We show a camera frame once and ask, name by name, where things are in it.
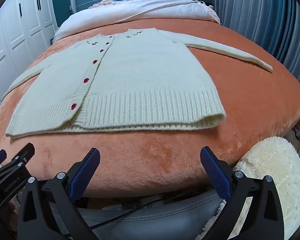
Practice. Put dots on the grey-blue curtain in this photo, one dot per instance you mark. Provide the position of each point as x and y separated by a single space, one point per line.
260 17

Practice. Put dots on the cream knit cardigan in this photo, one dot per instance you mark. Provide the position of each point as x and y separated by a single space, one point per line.
140 85

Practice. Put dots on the grey padded bench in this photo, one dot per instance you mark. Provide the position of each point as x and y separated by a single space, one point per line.
150 212

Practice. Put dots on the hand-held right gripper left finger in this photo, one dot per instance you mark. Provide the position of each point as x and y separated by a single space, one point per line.
86 170

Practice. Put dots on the orange plush blanket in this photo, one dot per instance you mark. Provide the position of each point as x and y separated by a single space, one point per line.
240 100

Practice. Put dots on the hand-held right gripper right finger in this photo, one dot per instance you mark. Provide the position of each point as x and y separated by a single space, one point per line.
215 172

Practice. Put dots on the white duvet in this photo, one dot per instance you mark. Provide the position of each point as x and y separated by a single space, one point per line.
150 10

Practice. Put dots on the white wardrobe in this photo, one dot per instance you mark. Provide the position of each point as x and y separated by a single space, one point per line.
20 30

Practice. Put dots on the cream fluffy rug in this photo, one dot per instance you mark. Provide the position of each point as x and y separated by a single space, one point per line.
272 160

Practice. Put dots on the pink pillow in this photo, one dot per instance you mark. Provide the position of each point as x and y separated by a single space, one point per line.
102 3

